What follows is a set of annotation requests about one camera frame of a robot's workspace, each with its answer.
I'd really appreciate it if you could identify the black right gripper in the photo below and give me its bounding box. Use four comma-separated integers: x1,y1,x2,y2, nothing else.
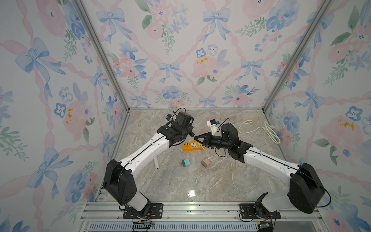
194,131,231,150

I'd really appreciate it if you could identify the pink charger adapter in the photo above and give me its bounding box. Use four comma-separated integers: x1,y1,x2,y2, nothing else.
201,158,211,167

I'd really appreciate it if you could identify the teal charger adapter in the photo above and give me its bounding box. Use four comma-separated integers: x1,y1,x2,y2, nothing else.
182,159,190,167

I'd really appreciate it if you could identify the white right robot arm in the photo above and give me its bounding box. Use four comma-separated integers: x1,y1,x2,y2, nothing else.
194,123,328,218

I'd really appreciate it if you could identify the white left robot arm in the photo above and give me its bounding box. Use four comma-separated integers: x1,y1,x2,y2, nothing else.
102,111,194,218

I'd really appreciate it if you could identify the orange power strip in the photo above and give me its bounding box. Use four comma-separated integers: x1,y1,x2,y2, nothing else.
182,142,205,152

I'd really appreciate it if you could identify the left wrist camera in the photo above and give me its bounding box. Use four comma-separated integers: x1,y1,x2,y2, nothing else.
166,114,175,122

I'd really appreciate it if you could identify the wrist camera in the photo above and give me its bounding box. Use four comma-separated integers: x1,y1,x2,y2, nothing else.
166,114,175,122
206,119,220,135

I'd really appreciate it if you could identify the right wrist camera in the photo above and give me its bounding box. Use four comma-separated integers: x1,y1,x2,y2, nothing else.
206,119,220,135

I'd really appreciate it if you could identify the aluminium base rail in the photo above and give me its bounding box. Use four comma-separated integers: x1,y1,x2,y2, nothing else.
78,201,319,232

